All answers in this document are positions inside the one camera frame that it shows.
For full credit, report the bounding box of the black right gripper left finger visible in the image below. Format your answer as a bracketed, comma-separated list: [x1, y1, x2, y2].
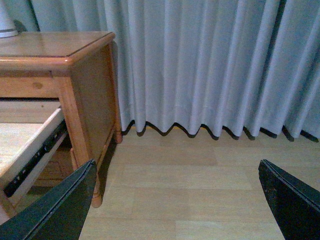
[0, 159, 97, 240]

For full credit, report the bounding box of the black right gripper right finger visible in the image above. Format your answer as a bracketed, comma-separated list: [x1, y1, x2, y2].
[258, 159, 320, 240]

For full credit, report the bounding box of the wooden drawer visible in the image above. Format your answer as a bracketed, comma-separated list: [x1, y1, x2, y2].
[33, 147, 75, 187]
[0, 100, 68, 205]

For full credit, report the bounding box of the light grey curtain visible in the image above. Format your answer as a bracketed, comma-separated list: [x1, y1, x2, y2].
[5, 0, 320, 138]

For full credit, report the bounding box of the white cylindrical lamp base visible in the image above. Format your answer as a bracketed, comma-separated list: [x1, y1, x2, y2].
[0, 0, 18, 38]

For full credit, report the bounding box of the wooden nightstand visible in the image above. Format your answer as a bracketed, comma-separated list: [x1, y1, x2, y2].
[0, 31, 122, 222]

